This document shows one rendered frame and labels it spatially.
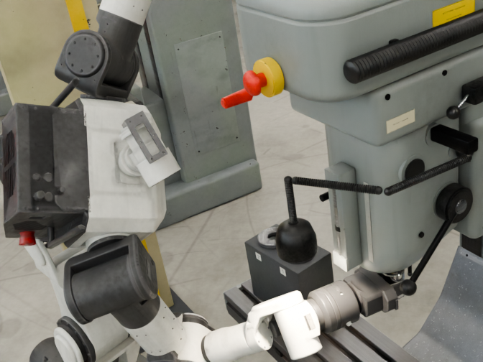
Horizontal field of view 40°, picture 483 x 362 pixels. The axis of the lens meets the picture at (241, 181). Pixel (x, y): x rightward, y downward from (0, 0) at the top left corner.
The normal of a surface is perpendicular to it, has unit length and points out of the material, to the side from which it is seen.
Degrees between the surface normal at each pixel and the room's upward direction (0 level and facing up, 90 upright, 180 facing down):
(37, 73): 90
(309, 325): 53
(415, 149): 90
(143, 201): 58
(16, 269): 0
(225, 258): 0
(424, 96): 90
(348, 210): 90
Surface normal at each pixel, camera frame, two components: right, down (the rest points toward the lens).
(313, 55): -0.49, 0.49
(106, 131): 0.54, -0.25
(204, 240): -0.14, -0.86
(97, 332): 0.69, 0.10
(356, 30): 0.44, 0.38
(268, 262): -0.78, 0.41
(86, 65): -0.26, 0.03
